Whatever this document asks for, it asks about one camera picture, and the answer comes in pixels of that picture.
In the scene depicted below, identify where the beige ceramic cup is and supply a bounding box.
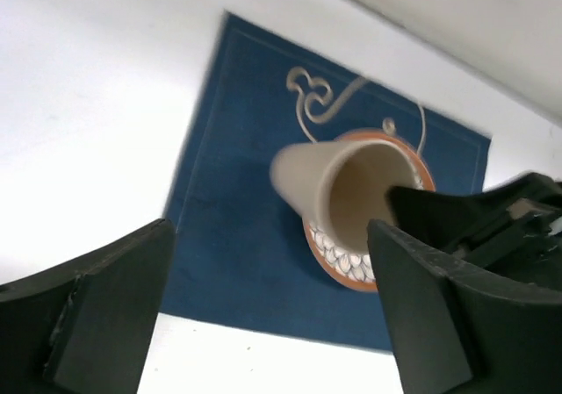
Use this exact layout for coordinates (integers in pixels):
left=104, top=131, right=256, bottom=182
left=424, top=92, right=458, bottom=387
left=270, top=140, right=416, bottom=254

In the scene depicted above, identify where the blue whale cloth napkin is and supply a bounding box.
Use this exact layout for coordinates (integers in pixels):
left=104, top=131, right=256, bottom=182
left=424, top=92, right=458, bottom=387
left=162, top=14, right=491, bottom=351

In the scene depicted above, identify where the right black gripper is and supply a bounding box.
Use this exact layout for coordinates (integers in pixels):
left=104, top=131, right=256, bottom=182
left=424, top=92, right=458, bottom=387
left=385, top=173, right=561, bottom=267

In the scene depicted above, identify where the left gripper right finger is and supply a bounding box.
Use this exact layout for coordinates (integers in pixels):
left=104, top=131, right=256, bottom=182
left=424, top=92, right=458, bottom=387
left=367, top=220, right=561, bottom=393

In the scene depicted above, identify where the floral orange-rimmed plate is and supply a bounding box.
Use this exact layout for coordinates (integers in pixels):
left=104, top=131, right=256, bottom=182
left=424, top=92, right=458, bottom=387
left=303, top=129, right=436, bottom=292

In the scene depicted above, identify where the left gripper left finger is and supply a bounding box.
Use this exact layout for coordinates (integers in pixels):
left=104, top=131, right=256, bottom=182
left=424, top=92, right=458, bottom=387
left=1, top=218, right=176, bottom=393

